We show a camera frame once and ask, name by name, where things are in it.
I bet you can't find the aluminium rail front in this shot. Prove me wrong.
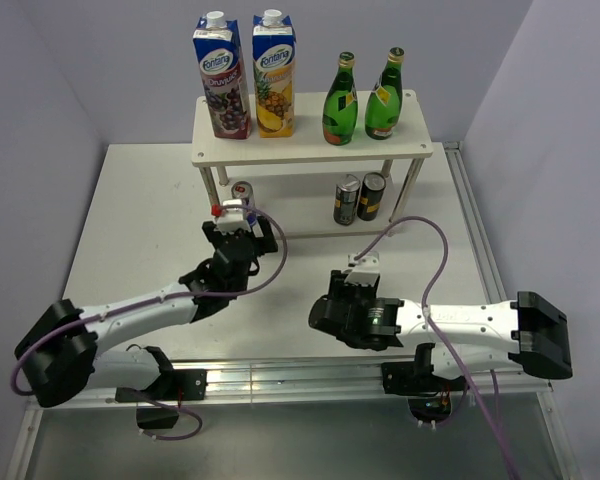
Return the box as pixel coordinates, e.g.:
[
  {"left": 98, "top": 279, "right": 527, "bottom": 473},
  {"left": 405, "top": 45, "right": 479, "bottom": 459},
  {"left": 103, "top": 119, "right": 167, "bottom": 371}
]
[{"left": 42, "top": 357, "right": 553, "bottom": 409}]

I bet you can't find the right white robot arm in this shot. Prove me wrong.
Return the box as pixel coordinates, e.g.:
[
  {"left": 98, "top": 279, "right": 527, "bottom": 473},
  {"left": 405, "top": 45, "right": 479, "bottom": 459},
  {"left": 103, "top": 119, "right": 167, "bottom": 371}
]
[{"left": 308, "top": 270, "right": 573, "bottom": 390}]

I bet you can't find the pineapple juice carton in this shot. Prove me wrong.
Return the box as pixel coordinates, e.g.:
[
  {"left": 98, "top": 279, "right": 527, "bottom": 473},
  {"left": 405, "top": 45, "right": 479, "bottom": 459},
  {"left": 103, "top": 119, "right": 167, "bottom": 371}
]
[{"left": 252, "top": 9, "right": 296, "bottom": 138}]

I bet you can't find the dark can top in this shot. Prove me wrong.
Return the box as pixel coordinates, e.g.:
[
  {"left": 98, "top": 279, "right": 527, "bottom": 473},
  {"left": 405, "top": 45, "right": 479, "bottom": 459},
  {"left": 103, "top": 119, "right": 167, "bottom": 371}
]
[{"left": 333, "top": 174, "right": 361, "bottom": 226}]

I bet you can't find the grape juice carton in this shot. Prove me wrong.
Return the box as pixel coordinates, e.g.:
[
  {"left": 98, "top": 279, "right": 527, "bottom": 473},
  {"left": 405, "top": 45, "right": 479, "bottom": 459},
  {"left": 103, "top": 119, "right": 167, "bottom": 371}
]
[{"left": 192, "top": 11, "right": 251, "bottom": 140}]

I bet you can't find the aluminium rail right side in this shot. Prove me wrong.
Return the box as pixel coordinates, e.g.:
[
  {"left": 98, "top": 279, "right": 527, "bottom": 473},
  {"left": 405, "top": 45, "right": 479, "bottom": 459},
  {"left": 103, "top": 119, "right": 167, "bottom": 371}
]
[{"left": 443, "top": 141, "right": 582, "bottom": 479}]

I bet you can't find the silver blue energy can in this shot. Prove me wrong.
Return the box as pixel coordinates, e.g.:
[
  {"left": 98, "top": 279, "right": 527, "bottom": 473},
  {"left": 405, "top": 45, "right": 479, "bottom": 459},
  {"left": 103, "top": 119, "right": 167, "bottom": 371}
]
[{"left": 230, "top": 180, "right": 257, "bottom": 227}]

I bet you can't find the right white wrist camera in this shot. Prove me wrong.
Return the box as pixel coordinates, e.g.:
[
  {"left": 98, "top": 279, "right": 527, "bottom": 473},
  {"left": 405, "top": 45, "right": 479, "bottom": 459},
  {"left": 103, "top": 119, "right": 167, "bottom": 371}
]
[{"left": 344, "top": 251, "right": 380, "bottom": 287}]

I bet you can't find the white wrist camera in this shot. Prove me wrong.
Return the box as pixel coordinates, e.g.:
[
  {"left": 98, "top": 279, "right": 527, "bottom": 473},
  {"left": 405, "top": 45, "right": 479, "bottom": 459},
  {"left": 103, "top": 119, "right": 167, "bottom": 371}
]
[
  {"left": 344, "top": 251, "right": 380, "bottom": 287},
  {"left": 211, "top": 199, "right": 250, "bottom": 234}
]

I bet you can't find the dark can yellow label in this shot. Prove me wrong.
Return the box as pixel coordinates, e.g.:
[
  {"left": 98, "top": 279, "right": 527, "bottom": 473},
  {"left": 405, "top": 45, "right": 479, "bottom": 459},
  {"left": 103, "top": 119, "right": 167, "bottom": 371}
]
[{"left": 357, "top": 172, "right": 386, "bottom": 221}]

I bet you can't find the white two-tier shelf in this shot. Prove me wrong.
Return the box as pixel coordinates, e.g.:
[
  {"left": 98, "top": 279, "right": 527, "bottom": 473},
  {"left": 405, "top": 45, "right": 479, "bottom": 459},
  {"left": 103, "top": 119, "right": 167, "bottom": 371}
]
[{"left": 192, "top": 90, "right": 434, "bottom": 238}]

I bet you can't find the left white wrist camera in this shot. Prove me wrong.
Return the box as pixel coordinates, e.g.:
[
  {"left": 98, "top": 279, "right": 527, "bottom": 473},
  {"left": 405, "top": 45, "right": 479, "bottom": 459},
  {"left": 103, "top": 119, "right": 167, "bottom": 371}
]
[{"left": 211, "top": 199, "right": 250, "bottom": 234}]

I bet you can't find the aluminium rail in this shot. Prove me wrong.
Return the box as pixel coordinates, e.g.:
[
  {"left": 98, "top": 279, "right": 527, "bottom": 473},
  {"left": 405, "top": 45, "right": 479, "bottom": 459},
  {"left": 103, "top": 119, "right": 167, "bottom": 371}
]
[
  {"left": 42, "top": 357, "right": 553, "bottom": 409},
  {"left": 443, "top": 141, "right": 582, "bottom": 479}
]

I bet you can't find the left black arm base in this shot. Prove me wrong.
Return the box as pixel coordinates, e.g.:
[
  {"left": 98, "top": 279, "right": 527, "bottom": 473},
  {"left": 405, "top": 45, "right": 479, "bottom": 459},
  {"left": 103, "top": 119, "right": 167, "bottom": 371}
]
[{"left": 114, "top": 369, "right": 207, "bottom": 442}]

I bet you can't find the green glass bottle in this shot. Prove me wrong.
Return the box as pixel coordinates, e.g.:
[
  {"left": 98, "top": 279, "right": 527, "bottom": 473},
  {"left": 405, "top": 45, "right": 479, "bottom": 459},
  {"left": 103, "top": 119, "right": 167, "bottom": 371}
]
[
  {"left": 322, "top": 51, "right": 358, "bottom": 146},
  {"left": 365, "top": 47, "right": 405, "bottom": 140}
]

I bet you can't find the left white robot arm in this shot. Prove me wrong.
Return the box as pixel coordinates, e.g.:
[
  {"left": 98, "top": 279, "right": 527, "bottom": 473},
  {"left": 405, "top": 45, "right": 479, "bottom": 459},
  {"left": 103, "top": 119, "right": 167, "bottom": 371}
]
[{"left": 10, "top": 216, "right": 288, "bottom": 408}]

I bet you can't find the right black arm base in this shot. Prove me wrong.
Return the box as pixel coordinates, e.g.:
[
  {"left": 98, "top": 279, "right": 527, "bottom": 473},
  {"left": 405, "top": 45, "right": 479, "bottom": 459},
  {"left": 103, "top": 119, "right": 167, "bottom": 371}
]
[{"left": 380, "top": 343, "right": 469, "bottom": 432}]

